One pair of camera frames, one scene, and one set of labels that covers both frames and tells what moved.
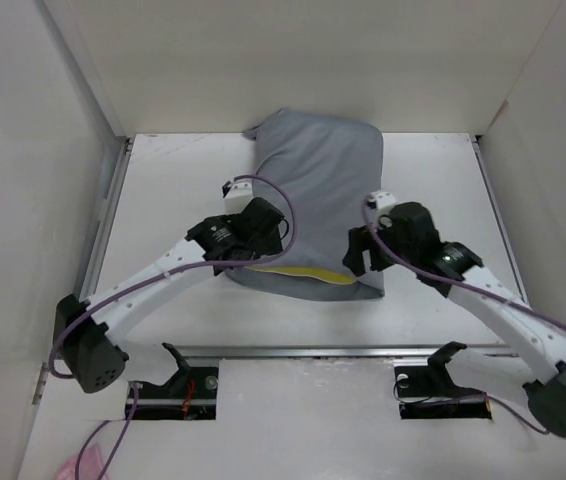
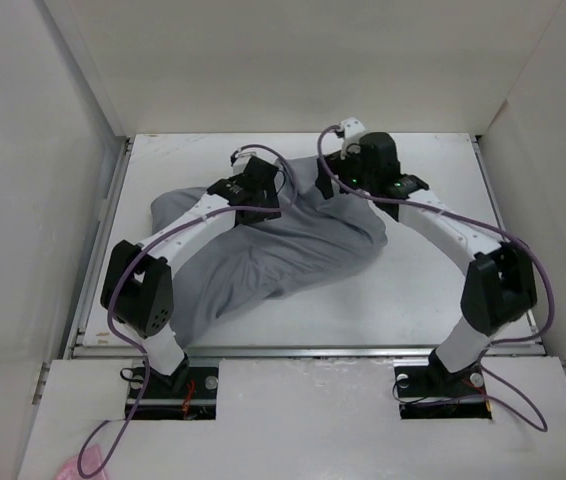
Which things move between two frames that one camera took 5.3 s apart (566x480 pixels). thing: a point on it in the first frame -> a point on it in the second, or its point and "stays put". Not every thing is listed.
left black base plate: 192,394 stays put
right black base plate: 418,400 stays put
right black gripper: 359,240 -> 338,165
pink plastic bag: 89,468 stays put
